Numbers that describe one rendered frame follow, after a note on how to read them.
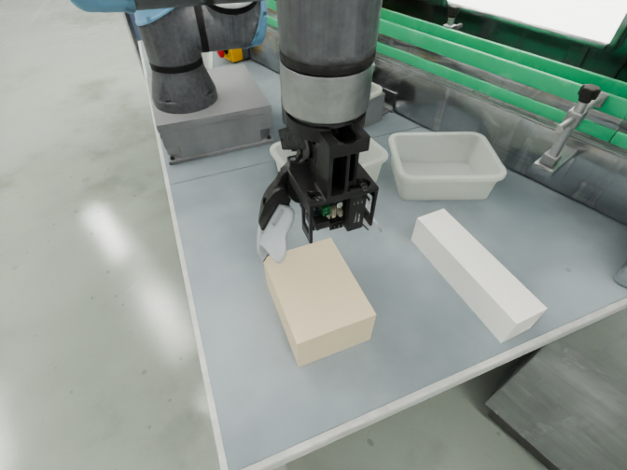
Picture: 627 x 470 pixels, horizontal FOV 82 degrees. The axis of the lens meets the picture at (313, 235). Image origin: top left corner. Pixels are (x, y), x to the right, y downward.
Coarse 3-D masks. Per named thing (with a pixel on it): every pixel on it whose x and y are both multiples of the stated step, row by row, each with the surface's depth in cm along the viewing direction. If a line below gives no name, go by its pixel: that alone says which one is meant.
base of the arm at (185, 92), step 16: (192, 64) 79; (160, 80) 80; (176, 80) 80; (192, 80) 81; (208, 80) 85; (160, 96) 82; (176, 96) 81; (192, 96) 82; (208, 96) 85; (176, 112) 83; (192, 112) 84
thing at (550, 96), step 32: (384, 32) 96; (416, 32) 89; (416, 64) 94; (448, 64) 87; (480, 64) 81; (512, 64) 76; (512, 96) 79; (544, 96) 75; (576, 96) 71; (608, 96) 67; (576, 128) 73; (608, 128) 69
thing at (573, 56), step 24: (384, 0) 114; (408, 0) 108; (480, 24) 96; (504, 24) 92; (528, 48) 90; (552, 48) 87; (576, 48) 82; (624, 48) 77; (600, 72) 82; (624, 72) 78
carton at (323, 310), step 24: (264, 264) 59; (288, 264) 58; (312, 264) 58; (336, 264) 58; (288, 288) 54; (312, 288) 54; (336, 288) 54; (360, 288) 54; (288, 312) 52; (312, 312) 52; (336, 312) 52; (360, 312) 52; (288, 336) 55; (312, 336) 49; (336, 336) 51; (360, 336) 55; (312, 360) 54
